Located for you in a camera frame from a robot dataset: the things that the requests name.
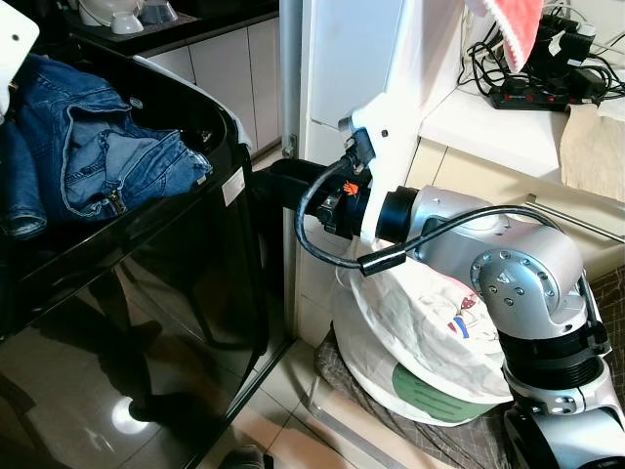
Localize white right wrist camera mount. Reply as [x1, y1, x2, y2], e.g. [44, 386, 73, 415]
[338, 97, 422, 246]

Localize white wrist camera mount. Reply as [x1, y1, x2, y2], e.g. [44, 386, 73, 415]
[0, 0, 41, 124]
[338, 97, 422, 246]

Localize cream drawer cabinet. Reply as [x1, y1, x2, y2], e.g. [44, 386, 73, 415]
[408, 59, 625, 279]

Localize dark robot foot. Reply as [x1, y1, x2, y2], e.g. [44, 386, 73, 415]
[219, 444, 271, 469]

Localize beige cloth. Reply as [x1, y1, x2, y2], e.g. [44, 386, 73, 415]
[558, 102, 625, 203]

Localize white pot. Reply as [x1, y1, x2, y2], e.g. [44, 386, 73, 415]
[77, 0, 114, 26]

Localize white printed laundry bag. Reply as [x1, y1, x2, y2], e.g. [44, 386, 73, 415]
[331, 258, 521, 427]

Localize silver drawer handle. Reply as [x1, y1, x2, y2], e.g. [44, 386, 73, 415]
[526, 193, 625, 246]

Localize white tall cabinet panel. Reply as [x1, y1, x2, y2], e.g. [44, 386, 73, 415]
[298, 0, 472, 345]

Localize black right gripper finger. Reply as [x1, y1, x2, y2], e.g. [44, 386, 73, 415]
[262, 158, 339, 181]
[251, 172, 335, 212]

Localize red cloth with white trim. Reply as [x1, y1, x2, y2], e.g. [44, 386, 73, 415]
[463, 0, 548, 75]

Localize white kitchen cabinet dark counter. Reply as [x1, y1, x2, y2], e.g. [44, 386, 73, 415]
[66, 0, 284, 159]

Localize black power strip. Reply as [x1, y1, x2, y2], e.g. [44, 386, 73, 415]
[487, 82, 589, 111]

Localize black top-loading washing machine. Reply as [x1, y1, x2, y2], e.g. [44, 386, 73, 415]
[0, 39, 286, 469]

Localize blue denim jeans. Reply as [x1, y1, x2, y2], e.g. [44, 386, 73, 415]
[0, 54, 214, 241]

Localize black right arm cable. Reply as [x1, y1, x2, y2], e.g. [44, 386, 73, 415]
[295, 156, 561, 277]

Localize white bowl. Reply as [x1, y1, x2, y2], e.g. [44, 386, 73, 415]
[108, 11, 146, 36]

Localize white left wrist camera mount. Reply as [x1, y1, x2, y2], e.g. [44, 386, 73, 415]
[0, 0, 41, 124]

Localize silver metal pole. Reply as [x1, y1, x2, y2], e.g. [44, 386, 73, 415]
[277, 0, 305, 160]

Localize black power adapter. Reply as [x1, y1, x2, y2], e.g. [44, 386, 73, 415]
[545, 18, 599, 71]

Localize black power cord bundle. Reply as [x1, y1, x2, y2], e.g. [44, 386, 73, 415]
[467, 15, 625, 103]

